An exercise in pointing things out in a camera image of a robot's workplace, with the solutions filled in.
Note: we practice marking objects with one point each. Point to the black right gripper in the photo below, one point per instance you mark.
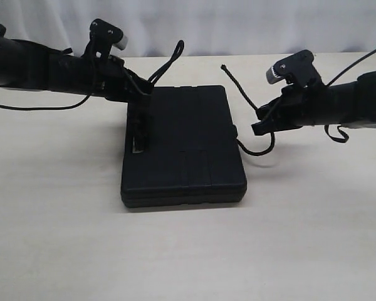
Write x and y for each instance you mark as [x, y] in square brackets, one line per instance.
[283, 113]

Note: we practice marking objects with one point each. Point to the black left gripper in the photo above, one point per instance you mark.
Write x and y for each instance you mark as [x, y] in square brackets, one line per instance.
[121, 84]

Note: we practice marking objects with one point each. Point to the black plastic case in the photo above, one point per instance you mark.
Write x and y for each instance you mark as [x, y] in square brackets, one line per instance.
[192, 156]

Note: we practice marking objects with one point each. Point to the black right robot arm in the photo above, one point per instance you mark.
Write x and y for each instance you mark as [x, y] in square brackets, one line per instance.
[351, 105]

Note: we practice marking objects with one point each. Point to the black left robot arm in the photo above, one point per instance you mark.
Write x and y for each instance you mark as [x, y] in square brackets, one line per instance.
[26, 65]

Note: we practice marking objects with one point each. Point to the white curtain backdrop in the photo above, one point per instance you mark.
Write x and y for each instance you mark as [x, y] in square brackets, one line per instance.
[207, 27]

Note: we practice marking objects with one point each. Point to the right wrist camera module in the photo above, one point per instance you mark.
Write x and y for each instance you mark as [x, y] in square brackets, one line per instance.
[295, 69]

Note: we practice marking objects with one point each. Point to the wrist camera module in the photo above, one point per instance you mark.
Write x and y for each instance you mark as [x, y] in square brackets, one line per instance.
[295, 69]
[109, 34]

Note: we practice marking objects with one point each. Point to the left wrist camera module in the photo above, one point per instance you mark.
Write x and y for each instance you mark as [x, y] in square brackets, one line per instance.
[109, 34]

